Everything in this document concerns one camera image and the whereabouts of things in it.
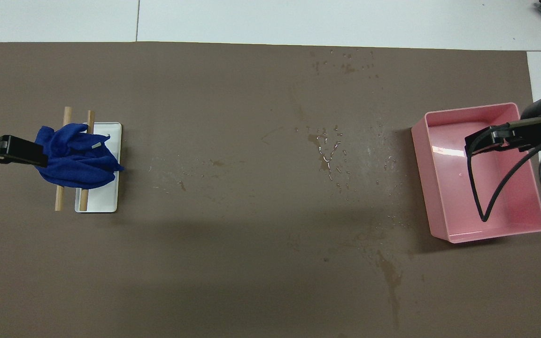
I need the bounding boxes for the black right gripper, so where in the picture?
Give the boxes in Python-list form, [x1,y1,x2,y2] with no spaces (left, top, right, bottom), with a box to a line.
[465,96,541,156]

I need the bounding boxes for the blue towel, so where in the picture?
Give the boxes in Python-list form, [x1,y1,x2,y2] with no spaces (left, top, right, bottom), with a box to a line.
[34,123,124,190]

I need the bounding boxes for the spilled water drops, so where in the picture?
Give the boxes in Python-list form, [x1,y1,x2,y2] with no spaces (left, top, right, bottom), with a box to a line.
[306,124,351,181]

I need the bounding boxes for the pink plastic bin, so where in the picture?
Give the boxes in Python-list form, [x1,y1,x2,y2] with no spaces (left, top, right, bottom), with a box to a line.
[411,102,541,244]

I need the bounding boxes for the white rack with wooden rods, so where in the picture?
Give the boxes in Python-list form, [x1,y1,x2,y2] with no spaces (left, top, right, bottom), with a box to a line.
[54,107,122,213]

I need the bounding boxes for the brown table mat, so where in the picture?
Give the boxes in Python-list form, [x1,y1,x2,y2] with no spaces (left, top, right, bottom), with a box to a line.
[0,41,541,338]

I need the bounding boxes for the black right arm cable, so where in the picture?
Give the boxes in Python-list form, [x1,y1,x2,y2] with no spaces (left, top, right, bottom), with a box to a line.
[465,124,541,223]

